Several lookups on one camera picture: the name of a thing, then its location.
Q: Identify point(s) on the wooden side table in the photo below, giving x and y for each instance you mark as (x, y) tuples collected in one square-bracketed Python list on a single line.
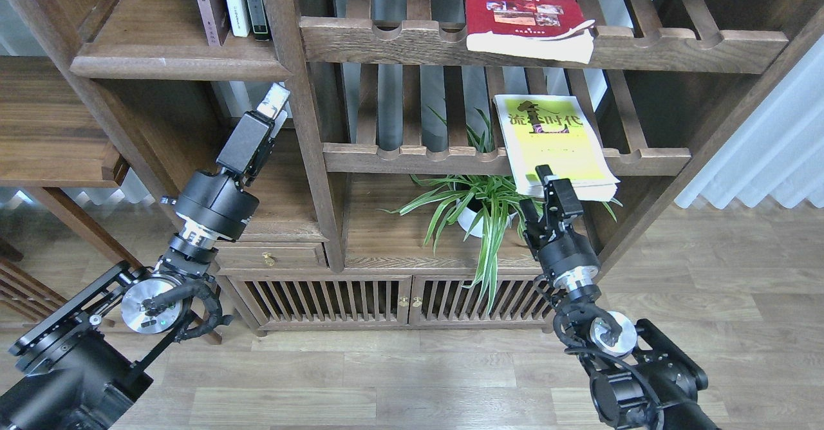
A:
[(51, 142)]

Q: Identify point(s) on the red book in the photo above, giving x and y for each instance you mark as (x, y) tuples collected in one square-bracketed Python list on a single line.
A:
[(540, 29)]

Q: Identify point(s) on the dark wooden bookshelf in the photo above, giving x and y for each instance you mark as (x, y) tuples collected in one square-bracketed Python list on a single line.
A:
[(377, 100)]

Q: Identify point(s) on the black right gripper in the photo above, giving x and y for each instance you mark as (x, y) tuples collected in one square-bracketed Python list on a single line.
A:
[(566, 256)]

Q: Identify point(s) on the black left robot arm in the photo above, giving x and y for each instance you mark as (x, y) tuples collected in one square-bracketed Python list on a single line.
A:
[(73, 378)]

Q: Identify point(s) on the green spider plant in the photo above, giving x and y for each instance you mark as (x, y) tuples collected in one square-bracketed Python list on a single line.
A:
[(443, 193)]

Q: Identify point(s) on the brass drawer knob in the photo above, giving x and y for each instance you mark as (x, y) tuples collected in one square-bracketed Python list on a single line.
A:
[(268, 259)]

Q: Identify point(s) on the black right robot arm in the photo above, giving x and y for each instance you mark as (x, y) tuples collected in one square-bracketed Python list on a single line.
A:
[(637, 376)]

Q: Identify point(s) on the white curtain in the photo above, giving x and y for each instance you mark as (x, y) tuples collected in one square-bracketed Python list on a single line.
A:
[(777, 153)]

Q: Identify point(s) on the white plant pot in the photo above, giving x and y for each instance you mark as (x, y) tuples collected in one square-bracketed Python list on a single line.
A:
[(487, 218)]

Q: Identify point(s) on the dark grey upright book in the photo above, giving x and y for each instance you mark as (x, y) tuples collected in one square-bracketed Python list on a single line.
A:
[(259, 22)]

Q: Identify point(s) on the yellow green book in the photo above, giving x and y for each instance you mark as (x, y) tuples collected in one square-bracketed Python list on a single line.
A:
[(553, 130)]

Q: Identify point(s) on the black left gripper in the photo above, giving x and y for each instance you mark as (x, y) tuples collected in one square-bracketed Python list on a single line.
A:
[(215, 200)]

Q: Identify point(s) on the white upright book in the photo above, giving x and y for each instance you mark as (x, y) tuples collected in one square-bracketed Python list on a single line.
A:
[(239, 17)]

